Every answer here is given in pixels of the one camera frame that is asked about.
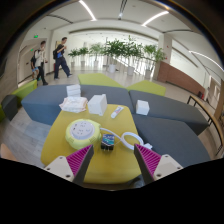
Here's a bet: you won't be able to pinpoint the yellow-green upholstered seat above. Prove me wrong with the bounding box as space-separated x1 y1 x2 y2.
125 79 167 97
77 72 126 89

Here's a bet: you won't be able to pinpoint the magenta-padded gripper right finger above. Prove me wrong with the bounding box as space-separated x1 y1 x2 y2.
133 143 184 185

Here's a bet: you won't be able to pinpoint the wooden shelf unit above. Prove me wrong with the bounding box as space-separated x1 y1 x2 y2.
214 79 224 118

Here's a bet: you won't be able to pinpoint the small white tube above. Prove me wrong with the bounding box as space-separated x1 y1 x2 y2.
110 105 125 119

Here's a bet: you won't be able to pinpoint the row of potted plants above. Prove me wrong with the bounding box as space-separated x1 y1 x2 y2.
67 34 167 80

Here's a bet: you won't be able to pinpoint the long grey sofa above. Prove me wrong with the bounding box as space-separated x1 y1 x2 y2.
20 83 134 126

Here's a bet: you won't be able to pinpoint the person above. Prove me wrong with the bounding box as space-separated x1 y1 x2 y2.
52 36 73 80
30 54 39 81
34 40 49 86

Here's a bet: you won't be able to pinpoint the wet wipes soft pack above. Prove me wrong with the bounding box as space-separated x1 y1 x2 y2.
58 96 89 114

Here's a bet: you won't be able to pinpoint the dark grey ottoman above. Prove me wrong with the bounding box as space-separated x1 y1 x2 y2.
0 94 19 122

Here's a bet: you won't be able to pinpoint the green sofa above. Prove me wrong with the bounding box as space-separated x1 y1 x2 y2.
11 79 39 108

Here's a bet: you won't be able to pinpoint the ceiling strip lights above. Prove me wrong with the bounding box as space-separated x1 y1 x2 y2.
78 0 224 73

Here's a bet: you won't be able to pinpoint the stacked white tissue packs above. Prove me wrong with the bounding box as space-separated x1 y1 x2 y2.
65 83 82 98

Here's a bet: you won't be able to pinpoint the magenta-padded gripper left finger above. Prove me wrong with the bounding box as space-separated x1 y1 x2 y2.
43 143 96 187

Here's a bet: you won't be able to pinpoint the wooden bench with black legs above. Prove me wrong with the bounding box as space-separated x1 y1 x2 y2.
186 94 224 156

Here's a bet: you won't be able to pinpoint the white power cable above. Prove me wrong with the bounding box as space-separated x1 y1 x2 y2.
99 127 153 152

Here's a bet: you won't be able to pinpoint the small white cube box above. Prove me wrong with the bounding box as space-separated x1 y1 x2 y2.
135 99 151 116

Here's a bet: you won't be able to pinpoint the large white carton box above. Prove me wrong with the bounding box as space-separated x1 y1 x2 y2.
87 93 108 117

